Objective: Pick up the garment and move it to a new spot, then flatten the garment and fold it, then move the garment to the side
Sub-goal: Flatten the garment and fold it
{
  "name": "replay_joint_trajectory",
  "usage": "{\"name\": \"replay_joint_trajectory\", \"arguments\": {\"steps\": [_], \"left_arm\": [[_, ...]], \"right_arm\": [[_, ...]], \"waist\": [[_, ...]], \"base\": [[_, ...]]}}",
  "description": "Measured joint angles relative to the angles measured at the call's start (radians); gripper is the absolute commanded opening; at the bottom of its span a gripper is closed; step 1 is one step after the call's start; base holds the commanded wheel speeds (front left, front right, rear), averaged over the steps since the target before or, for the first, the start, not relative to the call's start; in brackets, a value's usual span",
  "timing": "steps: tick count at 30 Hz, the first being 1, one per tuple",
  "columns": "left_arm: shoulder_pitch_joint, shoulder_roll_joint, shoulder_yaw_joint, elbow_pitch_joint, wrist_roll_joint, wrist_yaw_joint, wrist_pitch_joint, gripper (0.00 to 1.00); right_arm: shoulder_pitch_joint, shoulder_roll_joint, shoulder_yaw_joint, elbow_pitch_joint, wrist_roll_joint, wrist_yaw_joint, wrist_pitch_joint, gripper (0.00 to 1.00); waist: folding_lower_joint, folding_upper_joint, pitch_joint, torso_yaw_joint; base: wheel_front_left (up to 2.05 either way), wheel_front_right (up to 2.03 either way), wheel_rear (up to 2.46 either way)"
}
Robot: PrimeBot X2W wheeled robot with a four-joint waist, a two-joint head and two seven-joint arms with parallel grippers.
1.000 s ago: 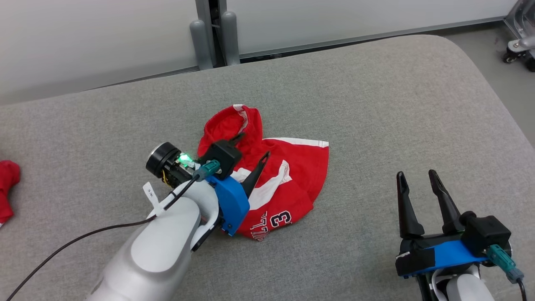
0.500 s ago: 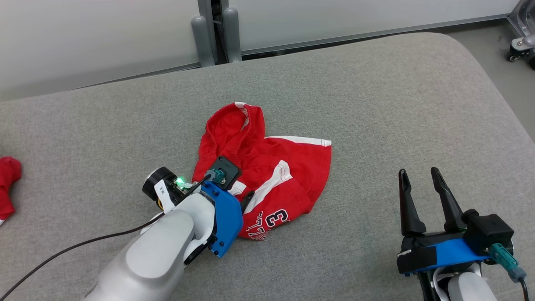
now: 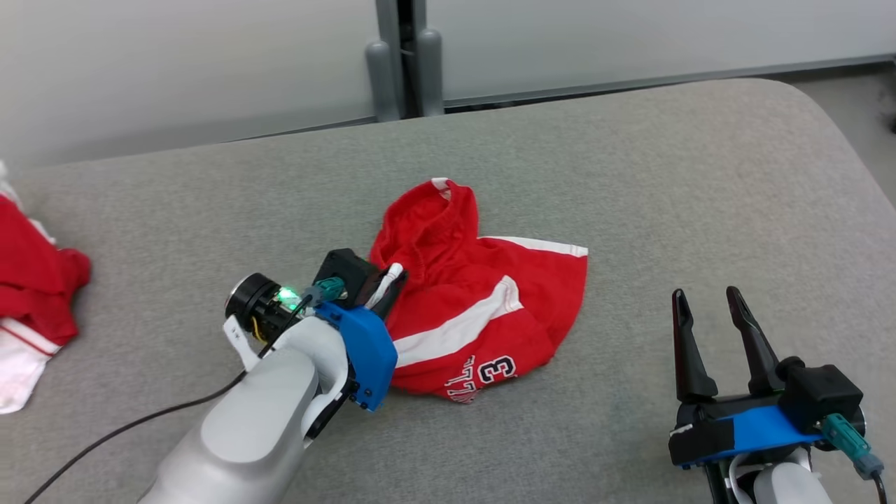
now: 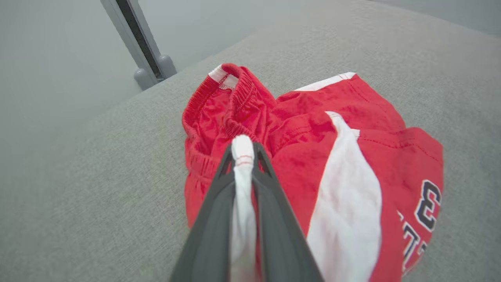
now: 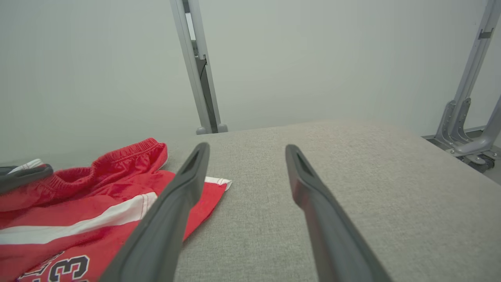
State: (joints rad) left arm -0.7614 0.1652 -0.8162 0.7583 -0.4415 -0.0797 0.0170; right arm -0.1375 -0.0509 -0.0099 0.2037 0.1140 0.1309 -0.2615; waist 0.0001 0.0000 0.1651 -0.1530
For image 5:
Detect grey partition post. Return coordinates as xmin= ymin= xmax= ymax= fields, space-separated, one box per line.
xmin=169 ymin=0 xmax=228 ymax=135

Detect black caster wheel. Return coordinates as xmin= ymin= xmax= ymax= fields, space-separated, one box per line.
xmin=466 ymin=154 xmax=497 ymax=173

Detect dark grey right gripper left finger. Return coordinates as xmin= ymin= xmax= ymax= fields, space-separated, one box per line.
xmin=100 ymin=142 xmax=211 ymax=282

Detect grey metal frame upright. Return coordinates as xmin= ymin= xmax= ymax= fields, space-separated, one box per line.
xmin=433 ymin=0 xmax=501 ymax=147
xmin=450 ymin=96 xmax=501 ymax=157

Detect red basketball shorts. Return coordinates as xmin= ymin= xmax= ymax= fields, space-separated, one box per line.
xmin=0 ymin=137 xmax=232 ymax=282

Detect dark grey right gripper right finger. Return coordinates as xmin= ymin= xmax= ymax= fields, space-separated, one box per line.
xmin=285 ymin=144 xmax=392 ymax=282

